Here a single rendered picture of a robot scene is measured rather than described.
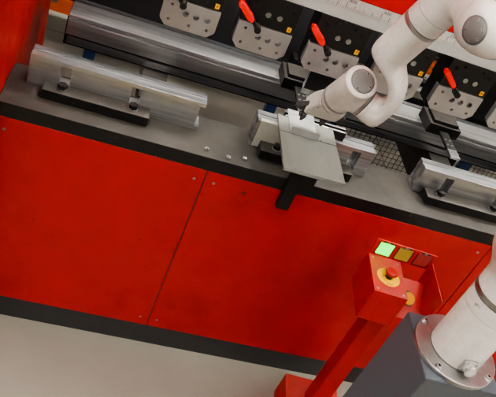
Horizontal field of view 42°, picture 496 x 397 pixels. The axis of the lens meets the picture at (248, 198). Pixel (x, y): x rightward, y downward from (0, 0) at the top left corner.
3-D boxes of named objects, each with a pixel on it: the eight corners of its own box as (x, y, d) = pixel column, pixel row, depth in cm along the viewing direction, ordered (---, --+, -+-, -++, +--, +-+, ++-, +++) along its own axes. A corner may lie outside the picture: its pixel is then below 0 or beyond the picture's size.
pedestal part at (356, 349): (305, 406, 227) (375, 309, 195) (304, 392, 232) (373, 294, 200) (320, 410, 228) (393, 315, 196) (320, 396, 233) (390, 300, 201)
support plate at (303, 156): (283, 169, 173) (284, 167, 173) (276, 116, 193) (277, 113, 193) (343, 187, 177) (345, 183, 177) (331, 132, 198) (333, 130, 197)
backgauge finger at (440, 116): (436, 157, 211) (444, 145, 208) (417, 114, 231) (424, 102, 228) (468, 167, 213) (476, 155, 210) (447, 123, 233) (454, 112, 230)
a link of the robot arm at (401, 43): (466, 48, 146) (379, 118, 169) (414, -1, 144) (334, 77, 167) (457, 68, 140) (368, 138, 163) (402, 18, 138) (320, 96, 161)
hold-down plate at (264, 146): (257, 157, 195) (260, 150, 193) (257, 147, 199) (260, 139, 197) (348, 183, 202) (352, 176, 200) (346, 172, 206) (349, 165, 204)
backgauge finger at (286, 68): (283, 112, 198) (290, 98, 195) (278, 70, 218) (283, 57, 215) (320, 123, 201) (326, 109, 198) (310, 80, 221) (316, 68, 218)
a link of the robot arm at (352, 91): (363, 98, 169) (337, 75, 168) (387, 82, 157) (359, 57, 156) (345, 121, 167) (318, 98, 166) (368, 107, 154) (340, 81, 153)
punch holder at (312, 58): (297, 67, 180) (322, 13, 170) (295, 52, 187) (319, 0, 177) (347, 82, 184) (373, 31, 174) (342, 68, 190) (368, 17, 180)
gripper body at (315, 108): (356, 91, 172) (338, 104, 182) (321, 80, 169) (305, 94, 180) (352, 118, 170) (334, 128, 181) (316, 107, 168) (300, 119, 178)
